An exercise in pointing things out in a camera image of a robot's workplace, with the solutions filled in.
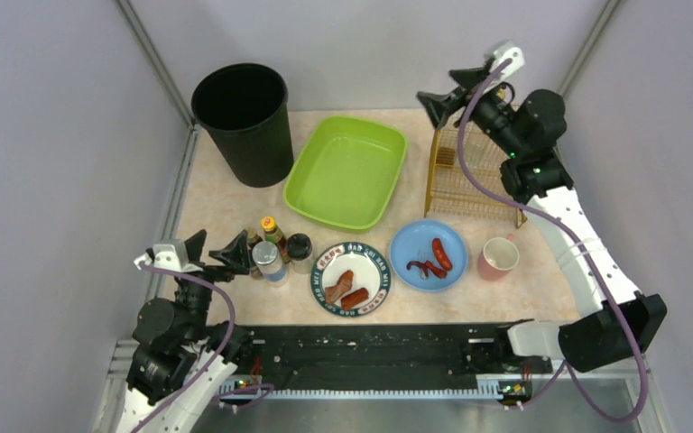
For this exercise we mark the brown meat piece left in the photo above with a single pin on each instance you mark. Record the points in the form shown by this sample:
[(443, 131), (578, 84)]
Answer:
[(343, 285)]

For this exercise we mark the gold wire rack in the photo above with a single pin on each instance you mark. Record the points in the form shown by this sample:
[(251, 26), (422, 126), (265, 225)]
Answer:
[(448, 190)]

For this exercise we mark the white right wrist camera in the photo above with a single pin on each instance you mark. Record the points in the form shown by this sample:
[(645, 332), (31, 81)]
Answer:
[(507, 58)]

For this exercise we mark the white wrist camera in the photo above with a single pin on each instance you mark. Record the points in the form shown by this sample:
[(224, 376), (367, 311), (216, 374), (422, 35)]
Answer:
[(170, 255), (507, 58)]

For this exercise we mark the red sausage on blue plate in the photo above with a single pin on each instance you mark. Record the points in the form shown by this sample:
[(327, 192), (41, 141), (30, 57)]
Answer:
[(441, 255)]

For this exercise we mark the white plate with green rim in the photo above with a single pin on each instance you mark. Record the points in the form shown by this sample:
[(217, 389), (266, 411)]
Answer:
[(371, 270)]

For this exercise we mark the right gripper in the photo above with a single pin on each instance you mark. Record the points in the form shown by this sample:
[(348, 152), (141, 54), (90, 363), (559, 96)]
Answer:
[(463, 96)]

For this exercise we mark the red sausage piece on plate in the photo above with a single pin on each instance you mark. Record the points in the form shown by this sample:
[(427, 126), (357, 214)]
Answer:
[(354, 298)]

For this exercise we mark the green plastic basin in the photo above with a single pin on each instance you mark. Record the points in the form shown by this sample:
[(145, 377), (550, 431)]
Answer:
[(346, 173)]

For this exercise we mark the small brown cap bottle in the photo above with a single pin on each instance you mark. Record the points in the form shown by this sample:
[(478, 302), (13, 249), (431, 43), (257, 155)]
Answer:
[(253, 238)]

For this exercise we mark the small dark spice bottle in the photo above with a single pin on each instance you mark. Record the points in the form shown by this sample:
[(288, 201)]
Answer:
[(254, 270)]

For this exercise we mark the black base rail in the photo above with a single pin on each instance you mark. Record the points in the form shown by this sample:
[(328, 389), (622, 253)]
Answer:
[(438, 361)]

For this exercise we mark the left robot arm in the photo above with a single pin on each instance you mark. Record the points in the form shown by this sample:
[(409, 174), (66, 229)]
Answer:
[(186, 346)]

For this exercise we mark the dark curled sausage strip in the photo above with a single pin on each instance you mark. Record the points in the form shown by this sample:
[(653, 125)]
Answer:
[(426, 269)]

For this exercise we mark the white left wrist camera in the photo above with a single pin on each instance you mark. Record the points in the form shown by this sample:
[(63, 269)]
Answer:
[(170, 255)]

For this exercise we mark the black plastic trash bin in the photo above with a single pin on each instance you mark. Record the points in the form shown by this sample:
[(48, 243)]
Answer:
[(243, 107)]

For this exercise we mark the yellow cap sauce bottle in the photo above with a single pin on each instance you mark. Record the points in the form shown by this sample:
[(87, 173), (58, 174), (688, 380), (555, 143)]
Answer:
[(275, 235)]

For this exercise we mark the blue plate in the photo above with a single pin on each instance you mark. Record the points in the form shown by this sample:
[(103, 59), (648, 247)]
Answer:
[(413, 243)]

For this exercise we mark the black lid jar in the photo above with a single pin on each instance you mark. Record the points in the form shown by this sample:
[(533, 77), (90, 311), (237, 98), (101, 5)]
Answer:
[(300, 251)]

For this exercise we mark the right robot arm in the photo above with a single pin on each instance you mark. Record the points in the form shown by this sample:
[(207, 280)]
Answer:
[(617, 321)]

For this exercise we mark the pink cup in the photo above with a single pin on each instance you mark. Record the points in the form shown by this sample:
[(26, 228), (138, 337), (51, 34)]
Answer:
[(498, 257)]

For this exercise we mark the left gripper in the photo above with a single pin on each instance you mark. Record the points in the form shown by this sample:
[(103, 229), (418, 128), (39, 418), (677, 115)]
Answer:
[(204, 272)]

